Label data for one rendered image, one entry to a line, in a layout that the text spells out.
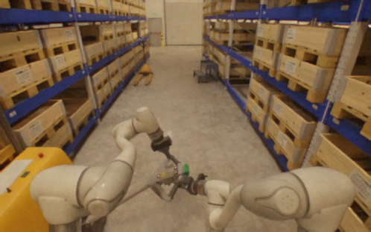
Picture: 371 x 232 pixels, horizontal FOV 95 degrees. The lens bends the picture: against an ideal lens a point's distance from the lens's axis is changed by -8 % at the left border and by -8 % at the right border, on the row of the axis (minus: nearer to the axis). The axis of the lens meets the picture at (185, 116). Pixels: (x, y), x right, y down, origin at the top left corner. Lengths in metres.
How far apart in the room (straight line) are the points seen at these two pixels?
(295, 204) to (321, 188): 0.11
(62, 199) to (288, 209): 0.64
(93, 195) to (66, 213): 0.13
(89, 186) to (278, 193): 0.53
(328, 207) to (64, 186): 0.77
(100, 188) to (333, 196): 0.66
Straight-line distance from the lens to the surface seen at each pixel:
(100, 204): 0.62
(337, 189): 0.67
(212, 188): 1.10
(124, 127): 1.12
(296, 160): 2.50
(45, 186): 0.73
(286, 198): 0.54
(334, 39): 2.07
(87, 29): 4.77
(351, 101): 1.85
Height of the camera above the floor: 1.89
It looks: 28 degrees down
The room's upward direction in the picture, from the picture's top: straight up
